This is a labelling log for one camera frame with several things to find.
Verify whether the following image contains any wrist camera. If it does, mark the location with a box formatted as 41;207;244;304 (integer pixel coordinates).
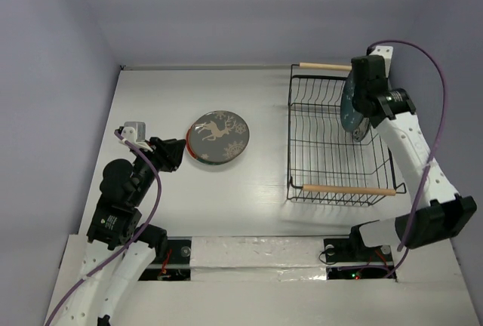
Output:
120;121;146;143
367;45;394;77

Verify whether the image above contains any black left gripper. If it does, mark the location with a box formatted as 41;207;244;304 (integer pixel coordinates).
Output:
131;135;186;204

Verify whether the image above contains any dark blue constellation plate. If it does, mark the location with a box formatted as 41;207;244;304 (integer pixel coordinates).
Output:
340;71;364;133

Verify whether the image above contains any dark reindeer snowflake plate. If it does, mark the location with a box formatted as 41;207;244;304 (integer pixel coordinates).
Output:
189;110;250;165

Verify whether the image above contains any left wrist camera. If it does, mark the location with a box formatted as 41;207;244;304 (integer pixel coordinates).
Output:
120;121;146;143

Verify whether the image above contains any blue white floral plate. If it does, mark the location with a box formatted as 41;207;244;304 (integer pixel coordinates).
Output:
352;118;371;143

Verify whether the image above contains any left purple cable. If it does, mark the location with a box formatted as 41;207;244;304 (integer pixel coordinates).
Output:
43;131;164;326

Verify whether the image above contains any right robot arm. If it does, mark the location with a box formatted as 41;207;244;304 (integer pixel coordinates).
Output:
347;55;477;260

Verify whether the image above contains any near wooden rack handle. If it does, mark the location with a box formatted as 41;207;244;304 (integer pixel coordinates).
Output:
302;185;396;196

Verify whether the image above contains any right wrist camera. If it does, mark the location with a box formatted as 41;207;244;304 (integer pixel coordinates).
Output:
367;45;394;77

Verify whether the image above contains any black wire dish rack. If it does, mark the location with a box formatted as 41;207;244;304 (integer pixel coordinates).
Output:
287;64;407;207

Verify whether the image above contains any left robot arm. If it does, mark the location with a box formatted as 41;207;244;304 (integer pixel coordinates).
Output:
45;131;186;325

